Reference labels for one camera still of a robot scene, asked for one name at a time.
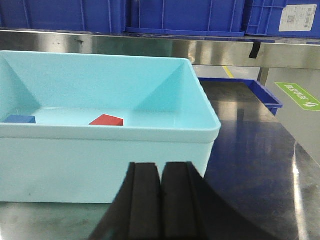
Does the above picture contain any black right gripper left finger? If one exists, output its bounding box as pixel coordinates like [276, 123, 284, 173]
[88, 162, 161, 240]

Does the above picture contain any light blue plastic tub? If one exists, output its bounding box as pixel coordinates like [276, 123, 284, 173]
[0, 50, 221, 203]

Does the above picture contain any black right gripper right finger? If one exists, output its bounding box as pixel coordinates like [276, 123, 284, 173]
[161, 162, 275, 240]

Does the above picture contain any stainless steel shelf rail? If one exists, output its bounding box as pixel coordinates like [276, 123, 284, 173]
[0, 30, 320, 70]

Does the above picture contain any black tape strip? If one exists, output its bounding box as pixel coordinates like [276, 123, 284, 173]
[249, 41, 261, 59]

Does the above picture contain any blue crate upper left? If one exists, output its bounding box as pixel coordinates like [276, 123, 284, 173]
[0, 0, 126, 34]

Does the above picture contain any blue crate on lower shelf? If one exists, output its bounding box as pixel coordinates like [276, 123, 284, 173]
[198, 77, 283, 116]

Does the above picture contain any blue crate with label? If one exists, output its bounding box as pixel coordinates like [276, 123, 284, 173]
[241, 0, 320, 39]

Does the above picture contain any blue crate upper middle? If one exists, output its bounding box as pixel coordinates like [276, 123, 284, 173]
[126, 0, 245, 37]

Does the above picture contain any red cube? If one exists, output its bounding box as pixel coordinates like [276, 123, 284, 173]
[89, 114, 124, 126]

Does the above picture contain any green floor sign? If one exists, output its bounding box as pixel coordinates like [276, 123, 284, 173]
[275, 82, 320, 112]

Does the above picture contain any blue cube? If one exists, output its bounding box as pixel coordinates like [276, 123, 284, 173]
[2, 115, 36, 124]

